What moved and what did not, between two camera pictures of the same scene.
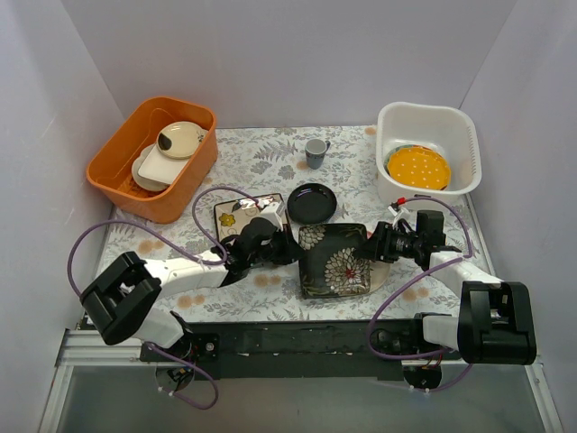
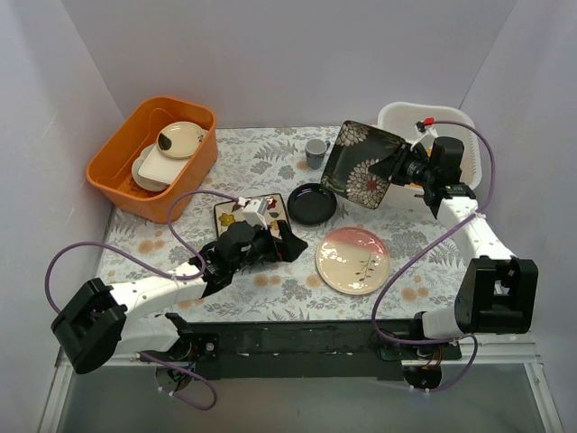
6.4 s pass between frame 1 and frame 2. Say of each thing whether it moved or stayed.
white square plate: stayed
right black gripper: moved
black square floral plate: moved
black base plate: stayed
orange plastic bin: stayed
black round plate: stayed
